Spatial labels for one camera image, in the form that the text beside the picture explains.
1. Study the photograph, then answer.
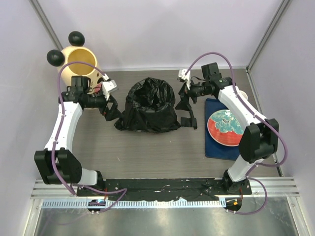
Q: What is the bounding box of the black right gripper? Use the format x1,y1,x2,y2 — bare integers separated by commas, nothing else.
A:
176,78,210,112

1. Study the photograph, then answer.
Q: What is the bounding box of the black trash bag roll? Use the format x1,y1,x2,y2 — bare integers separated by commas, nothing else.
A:
180,109,197,130

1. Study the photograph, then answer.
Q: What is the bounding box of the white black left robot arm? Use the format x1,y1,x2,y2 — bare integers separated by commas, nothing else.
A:
34,75,121,196

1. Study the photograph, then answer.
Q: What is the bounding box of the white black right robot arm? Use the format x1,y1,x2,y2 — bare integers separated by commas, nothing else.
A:
175,63,279,194

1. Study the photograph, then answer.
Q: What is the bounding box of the red teal floral plate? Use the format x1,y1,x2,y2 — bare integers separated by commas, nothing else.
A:
207,109,244,147

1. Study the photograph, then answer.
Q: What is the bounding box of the pink ceramic mug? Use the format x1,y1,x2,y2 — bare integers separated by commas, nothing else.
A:
239,90,248,100

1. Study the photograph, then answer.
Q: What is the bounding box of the dark blue tray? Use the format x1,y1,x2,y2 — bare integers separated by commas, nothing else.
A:
205,98,239,161

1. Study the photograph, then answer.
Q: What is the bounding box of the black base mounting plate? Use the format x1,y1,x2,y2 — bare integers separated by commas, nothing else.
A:
76,177,252,203

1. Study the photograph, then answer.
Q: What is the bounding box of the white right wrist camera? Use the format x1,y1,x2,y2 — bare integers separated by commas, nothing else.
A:
178,69,191,90

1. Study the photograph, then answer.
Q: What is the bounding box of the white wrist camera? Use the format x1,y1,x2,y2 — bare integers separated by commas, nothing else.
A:
178,69,191,90
102,74,118,101

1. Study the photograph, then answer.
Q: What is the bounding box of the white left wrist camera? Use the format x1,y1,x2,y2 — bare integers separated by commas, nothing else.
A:
102,74,118,101

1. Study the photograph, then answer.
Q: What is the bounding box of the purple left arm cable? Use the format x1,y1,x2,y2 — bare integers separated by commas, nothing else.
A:
50,61,127,213

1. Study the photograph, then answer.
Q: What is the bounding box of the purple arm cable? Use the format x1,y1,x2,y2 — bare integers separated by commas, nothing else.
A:
50,61,127,213
186,51,289,215

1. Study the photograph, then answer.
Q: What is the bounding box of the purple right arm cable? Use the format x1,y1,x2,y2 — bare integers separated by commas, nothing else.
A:
186,51,289,215

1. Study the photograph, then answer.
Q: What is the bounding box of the white slotted cable duct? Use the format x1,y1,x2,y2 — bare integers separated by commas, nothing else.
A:
42,198,226,209

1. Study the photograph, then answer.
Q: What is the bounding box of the aluminium frame rail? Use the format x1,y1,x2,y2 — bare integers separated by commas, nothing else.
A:
31,177,300,199

